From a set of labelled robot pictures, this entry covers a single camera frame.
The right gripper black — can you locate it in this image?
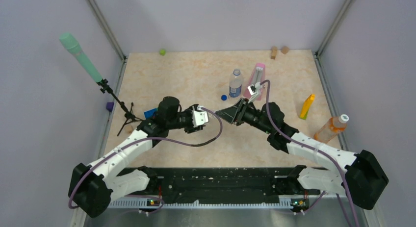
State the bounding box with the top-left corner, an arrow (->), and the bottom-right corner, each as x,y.
216,98 -> 272,134

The black microphone tripod stand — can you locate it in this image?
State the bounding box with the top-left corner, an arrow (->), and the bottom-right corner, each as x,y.
97,79 -> 143,136

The small wooden cube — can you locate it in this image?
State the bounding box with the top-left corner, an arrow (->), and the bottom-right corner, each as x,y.
281,46 -> 290,54

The wooden cube near tripod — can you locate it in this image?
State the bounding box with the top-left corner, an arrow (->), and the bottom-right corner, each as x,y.
124,125 -> 134,134

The tall wooden block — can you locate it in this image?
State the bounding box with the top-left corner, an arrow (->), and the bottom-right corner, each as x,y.
270,46 -> 278,60

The orange juice bottle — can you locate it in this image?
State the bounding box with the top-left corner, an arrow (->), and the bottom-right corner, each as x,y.
313,114 -> 349,144

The toy brick car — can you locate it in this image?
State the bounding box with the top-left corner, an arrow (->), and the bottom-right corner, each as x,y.
143,108 -> 158,119

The clear bottle blue label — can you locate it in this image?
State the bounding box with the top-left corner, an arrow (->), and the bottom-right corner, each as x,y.
229,69 -> 244,98

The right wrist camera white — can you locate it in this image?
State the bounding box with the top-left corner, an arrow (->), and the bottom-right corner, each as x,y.
247,82 -> 262,103

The purple small block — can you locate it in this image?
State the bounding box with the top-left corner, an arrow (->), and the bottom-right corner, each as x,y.
105,102 -> 114,112

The pink metronome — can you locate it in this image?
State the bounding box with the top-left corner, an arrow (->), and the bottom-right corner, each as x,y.
243,63 -> 265,101

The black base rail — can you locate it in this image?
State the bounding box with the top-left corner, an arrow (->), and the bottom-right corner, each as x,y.
117,167 -> 326,207

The green microphone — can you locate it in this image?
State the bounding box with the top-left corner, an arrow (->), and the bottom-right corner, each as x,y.
59,32 -> 103,83

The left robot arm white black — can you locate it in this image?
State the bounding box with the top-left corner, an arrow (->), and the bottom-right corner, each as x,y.
68,97 -> 209,218

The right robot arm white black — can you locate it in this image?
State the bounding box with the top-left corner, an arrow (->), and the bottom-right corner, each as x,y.
216,98 -> 389,210

